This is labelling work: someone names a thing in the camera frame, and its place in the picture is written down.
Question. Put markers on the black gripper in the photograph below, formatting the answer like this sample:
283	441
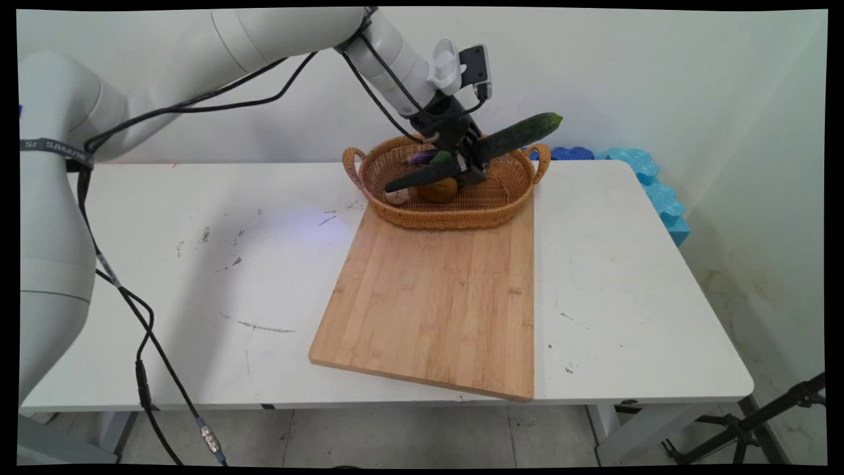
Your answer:
447	125

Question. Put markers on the long dark green cucumber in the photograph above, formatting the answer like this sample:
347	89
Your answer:
521	134

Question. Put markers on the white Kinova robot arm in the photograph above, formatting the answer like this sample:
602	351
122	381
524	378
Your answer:
59	198

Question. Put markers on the purple eggplant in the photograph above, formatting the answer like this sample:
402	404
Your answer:
419	158

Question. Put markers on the pale garlic bulb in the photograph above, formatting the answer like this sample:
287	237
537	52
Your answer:
397	196

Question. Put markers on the dark blue foam block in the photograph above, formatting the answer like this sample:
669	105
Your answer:
570	154

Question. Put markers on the wooden cutting board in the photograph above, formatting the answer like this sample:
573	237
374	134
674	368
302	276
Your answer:
428	303

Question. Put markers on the light blue foam block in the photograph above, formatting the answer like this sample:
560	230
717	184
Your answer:
663	198

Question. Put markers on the white table leg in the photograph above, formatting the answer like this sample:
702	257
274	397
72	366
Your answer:
633	432
109	429

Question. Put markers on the black tripod stand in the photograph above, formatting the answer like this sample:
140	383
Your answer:
745	429

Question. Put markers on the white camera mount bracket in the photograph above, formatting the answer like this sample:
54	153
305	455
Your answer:
446	66

